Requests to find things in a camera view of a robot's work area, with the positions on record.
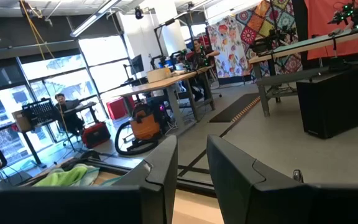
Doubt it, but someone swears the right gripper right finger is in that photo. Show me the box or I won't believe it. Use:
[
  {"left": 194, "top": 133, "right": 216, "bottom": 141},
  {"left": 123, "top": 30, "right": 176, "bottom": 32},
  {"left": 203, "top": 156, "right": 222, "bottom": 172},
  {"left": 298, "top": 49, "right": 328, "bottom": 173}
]
[{"left": 206, "top": 134, "right": 310, "bottom": 224}]

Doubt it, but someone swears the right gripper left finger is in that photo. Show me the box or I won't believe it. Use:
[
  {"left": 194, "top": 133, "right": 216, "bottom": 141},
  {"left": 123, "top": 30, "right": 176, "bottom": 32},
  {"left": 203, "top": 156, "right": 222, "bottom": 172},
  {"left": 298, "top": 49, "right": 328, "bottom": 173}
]
[{"left": 112, "top": 134, "right": 179, "bottom": 224}]

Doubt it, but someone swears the light blue microfiber towel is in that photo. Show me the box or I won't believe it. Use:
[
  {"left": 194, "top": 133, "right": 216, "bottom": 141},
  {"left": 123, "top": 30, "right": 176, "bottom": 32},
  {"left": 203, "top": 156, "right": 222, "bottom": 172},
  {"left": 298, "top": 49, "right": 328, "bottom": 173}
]
[{"left": 73, "top": 166, "right": 124, "bottom": 187}]

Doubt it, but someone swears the green microfiber towel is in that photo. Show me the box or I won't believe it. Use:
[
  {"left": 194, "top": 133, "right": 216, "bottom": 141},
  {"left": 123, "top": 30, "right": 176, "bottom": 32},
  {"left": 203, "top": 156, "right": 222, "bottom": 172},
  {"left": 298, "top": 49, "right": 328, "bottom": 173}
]
[{"left": 33, "top": 164, "right": 89, "bottom": 187}]

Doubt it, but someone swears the orange shop vacuum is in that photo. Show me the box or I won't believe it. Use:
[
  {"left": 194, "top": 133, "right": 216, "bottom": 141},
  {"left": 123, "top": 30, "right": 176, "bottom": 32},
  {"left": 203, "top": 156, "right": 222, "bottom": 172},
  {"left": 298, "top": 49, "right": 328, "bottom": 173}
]
[{"left": 114, "top": 101, "right": 165, "bottom": 156}]

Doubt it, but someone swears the black orange-striped floor mat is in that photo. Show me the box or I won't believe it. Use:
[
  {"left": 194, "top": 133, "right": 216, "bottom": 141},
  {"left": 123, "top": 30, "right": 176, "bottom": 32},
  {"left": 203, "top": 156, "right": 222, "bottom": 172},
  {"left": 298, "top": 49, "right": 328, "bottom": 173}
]
[{"left": 209, "top": 92, "right": 262, "bottom": 123}]

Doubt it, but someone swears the red equipment case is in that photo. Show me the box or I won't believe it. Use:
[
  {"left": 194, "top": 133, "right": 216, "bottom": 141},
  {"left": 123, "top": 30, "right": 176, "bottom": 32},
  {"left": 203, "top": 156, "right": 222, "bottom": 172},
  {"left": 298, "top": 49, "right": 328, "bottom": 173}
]
[{"left": 81, "top": 121, "right": 112, "bottom": 149}]

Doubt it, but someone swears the red cube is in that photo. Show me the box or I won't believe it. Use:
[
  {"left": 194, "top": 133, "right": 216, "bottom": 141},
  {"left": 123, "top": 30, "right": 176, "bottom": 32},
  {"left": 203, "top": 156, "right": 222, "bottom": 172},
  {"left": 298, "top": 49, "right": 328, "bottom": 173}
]
[{"left": 106, "top": 96, "right": 135, "bottom": 121}]

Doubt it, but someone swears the wooden desk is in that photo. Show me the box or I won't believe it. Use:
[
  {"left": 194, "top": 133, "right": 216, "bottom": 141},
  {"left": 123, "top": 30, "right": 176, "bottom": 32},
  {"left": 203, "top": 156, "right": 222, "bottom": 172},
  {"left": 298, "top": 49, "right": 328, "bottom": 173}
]
[{"left": 103, "top": 65, "right": 216, "bottom": 133}]

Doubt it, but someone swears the tan cardboard box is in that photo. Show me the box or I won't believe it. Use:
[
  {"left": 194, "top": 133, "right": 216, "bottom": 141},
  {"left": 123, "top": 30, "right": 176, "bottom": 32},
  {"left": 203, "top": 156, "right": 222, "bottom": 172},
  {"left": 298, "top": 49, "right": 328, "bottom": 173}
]
[{"left": 146, "top": 67, "right": 173, "bottom": 83}]

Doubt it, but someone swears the person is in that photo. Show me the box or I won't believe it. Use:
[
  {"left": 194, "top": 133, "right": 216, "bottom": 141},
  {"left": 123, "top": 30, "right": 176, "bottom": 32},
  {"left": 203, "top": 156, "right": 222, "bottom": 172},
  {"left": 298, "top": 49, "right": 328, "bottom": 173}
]
[
  {"left": 190, "top": 38, "right": 221, "bottom": 102},
  {"left": 53, "top": 92, "right": 86, "bottom": 138}
]

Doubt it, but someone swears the black monitor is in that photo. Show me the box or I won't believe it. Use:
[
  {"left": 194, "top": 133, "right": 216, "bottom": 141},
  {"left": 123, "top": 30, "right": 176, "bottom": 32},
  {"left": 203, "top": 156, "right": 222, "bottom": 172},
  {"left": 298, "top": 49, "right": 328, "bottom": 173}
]
[{"left": 130, "top": 54, "right": 145, "bottom": 75}]

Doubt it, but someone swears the black cabinet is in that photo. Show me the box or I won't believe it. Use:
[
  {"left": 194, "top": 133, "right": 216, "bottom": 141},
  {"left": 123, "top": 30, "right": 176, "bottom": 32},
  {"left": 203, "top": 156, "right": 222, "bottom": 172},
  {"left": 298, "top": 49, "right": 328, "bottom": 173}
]
[{"left": 296, "top": 60, "right": 358, "bottom": 140}]

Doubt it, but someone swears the floral hanging cloth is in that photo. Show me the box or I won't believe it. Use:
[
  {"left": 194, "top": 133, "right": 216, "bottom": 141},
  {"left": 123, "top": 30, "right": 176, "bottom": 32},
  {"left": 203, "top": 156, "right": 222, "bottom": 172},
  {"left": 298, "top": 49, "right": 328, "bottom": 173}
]
[{"left": 206, "top": 14, "right": 252, "bottom": 79}]

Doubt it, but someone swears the brown cardboard box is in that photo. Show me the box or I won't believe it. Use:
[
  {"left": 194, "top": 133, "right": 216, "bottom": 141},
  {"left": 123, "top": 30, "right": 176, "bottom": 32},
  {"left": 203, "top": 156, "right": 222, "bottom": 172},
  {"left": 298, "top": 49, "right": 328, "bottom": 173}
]
[{"left": 11, "top": 110, "right": 33, "bottom": 133}]

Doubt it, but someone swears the background robot table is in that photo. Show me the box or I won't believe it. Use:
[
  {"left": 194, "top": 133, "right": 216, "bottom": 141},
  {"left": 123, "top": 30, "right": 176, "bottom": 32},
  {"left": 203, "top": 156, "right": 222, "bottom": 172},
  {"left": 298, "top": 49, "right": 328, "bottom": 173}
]
[{"left": 247, "top": 24, "right": 358, "bottom": 118}]

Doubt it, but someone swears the colourful patchwork quilt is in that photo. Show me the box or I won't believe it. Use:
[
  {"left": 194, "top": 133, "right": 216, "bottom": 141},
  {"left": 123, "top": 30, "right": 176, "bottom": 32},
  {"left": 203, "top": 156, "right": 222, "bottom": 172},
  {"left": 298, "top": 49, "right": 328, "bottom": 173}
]
[{"left": 234, "top": 0, "right": 303, "bottom": 77}]

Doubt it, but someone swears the long ceiling light bar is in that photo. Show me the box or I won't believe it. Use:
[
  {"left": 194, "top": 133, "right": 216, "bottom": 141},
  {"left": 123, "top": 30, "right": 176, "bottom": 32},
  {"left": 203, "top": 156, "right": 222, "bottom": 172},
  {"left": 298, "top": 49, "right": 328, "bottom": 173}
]
[{"left": 69, "top": 0, "right": 122, "bottom": 38}]

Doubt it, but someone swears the orange hanging cloth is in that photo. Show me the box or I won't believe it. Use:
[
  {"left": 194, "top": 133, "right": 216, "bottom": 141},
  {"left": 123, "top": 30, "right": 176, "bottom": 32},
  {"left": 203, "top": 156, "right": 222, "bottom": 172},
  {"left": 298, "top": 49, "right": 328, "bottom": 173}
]
[{"left": 304, "top": 0, "right": 358, "bottom": 60}]

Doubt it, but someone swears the black aluminium rig frame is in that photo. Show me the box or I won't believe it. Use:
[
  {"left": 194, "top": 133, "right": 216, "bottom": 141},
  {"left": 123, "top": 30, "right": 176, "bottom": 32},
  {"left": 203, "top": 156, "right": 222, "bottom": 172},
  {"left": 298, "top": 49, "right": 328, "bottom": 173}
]
[{"left": 82, "top": 149, "right": 217, "bottom": 197}]

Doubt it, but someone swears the black frame clamp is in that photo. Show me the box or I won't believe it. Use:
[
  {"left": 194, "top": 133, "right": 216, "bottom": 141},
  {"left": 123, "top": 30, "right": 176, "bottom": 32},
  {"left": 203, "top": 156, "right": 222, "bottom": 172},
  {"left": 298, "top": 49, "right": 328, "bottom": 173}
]
[{"left": 292, "top": 169, "right": 305, "bottom": 184}]

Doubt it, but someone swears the black wire crate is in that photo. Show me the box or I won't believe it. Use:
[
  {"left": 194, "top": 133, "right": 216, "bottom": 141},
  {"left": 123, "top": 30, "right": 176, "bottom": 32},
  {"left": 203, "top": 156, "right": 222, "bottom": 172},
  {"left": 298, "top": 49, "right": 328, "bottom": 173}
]
[{"left": 21, "top": 98, "right": 57, "bottom": 128}]

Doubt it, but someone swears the black ceiling camera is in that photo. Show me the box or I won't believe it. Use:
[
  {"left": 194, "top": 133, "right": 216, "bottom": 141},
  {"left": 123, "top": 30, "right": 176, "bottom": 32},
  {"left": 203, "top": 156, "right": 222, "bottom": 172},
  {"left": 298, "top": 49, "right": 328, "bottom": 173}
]
[{"left": 134, "top": 5, "right": 145, "bottom": 21}]

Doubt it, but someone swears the yellow hanging cable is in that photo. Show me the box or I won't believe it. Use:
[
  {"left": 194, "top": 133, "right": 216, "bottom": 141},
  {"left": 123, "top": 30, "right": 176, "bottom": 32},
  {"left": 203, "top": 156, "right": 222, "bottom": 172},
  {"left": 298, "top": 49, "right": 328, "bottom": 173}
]
[{"left": 19, "top": 0, "right": 55, "bottom": 60}]

